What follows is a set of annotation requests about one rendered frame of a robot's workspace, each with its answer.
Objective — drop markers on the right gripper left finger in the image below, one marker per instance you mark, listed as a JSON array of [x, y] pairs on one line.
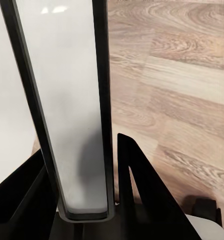
[[27, 202]]

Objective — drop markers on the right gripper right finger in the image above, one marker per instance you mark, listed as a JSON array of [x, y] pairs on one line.
[[166, 220]]

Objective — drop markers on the hardback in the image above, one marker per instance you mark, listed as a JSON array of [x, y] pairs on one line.
[[61, 49]]

